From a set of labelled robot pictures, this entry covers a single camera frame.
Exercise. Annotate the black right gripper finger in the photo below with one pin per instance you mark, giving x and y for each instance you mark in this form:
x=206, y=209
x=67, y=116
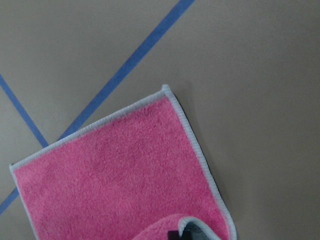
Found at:
x=190, y=228

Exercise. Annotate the pink towel with white trim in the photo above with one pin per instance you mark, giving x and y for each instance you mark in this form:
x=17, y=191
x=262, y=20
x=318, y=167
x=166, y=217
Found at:
x=131, y=175

